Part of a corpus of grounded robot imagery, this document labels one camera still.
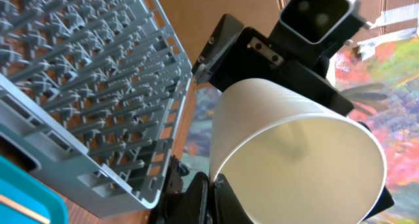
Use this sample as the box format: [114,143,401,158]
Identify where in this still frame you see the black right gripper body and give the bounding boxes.
[209,12,365,116]

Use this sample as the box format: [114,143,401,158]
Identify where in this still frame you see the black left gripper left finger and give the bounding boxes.
[147,172,208,224]

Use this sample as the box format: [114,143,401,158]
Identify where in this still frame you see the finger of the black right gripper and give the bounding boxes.
[192,14,244,84]
[356,121,395,222]

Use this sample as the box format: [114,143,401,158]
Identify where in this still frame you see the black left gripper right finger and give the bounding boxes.
[212,174,253,224]

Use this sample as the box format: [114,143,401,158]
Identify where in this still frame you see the white bowl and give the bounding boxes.
[209,79,387,224]

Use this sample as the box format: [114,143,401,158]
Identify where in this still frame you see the wooden chopstick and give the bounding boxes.
[1,195,50,224]

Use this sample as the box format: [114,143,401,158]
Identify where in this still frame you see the grey dishwasher rack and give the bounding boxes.
[1,0,191,218]

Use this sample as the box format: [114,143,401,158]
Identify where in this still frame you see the teal plastic tray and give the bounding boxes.
[1,157,68,224]

